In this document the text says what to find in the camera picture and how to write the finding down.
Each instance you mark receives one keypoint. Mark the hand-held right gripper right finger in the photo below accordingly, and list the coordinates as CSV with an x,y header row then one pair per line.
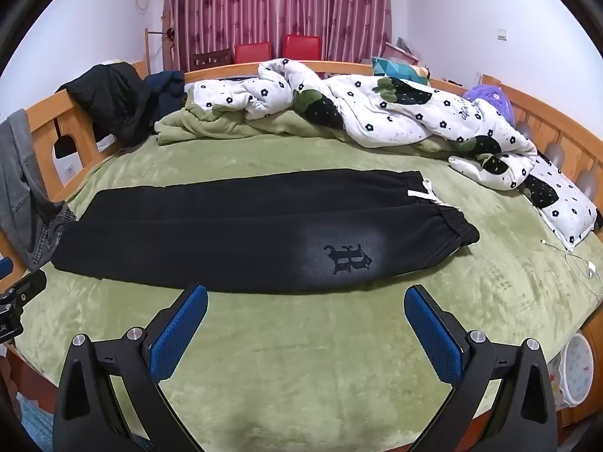
x,y
433,334

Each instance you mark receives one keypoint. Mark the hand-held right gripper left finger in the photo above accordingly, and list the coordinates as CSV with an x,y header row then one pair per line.
x,y
179,325

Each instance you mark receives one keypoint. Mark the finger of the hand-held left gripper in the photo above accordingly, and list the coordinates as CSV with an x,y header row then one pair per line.
x,y
4,266

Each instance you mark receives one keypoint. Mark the black pants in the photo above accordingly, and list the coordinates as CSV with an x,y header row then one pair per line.
x,y
212,226

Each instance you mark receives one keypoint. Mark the grey jeans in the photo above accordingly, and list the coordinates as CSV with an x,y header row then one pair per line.
x,y
19,174

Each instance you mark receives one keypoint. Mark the green fleece bed sheet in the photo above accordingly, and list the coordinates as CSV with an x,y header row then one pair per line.
x,y
301,362

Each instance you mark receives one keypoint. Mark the patterned plastic basin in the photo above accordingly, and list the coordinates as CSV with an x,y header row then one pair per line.
x,y
577,367

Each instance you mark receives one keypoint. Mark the white floral pillow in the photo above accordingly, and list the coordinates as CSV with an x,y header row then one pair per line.
x,y
560,202

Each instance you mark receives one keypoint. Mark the black jacket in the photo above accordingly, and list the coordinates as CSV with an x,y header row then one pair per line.
x,y
113,99

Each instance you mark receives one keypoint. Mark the green fleece blanket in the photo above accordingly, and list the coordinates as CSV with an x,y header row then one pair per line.
x,y
207,127

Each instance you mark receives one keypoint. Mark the white floral quilt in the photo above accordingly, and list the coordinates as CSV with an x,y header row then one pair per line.
x,y
386,113

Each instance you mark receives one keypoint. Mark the navy garment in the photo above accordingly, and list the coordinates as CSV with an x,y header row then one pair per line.
x,y
165,92

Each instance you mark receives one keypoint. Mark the purple fluffy plush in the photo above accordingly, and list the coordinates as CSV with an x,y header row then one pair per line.
x,y
490,99

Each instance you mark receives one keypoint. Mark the wooden coat rack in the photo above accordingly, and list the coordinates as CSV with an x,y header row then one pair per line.
x,y
150,47

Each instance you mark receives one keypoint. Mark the brown wooden chair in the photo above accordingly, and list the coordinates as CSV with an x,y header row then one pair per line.
x,y
212,59

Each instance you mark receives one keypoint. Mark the teal patterned pillow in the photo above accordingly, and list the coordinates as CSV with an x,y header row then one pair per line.
x,y
395,68

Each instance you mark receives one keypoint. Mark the red chair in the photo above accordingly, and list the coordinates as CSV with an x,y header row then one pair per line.
x,y
301,47
253,52

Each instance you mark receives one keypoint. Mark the cardboard box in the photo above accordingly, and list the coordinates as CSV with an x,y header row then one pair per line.
x,y
400,52

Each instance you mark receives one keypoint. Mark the wooden bed frame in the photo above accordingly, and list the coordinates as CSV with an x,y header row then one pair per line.
x,y
42,132

